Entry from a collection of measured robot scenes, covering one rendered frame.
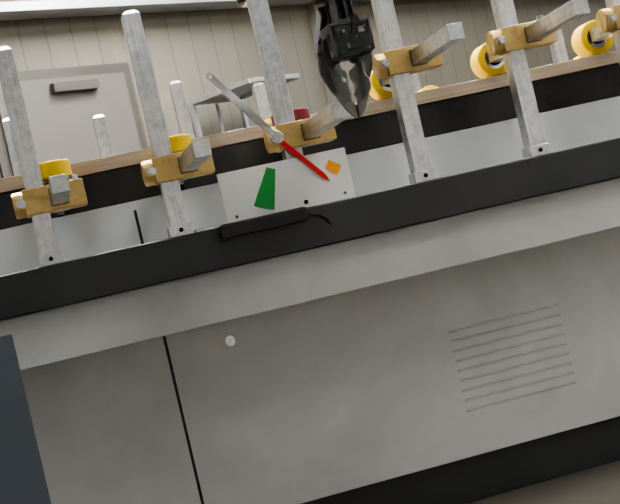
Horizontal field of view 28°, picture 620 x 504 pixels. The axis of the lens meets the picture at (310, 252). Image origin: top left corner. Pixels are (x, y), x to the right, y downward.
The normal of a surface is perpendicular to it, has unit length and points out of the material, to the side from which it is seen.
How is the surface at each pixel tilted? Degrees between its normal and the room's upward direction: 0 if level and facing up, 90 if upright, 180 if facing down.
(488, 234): 90
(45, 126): 90
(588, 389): 90
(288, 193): 90
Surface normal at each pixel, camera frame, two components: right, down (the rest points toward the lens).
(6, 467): 0.65, -0.15
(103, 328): 0.20, -0.04
